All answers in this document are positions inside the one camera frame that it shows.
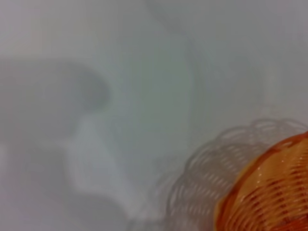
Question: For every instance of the orange woven plastic basket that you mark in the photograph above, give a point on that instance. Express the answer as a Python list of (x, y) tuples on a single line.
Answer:
[(272, 187)]

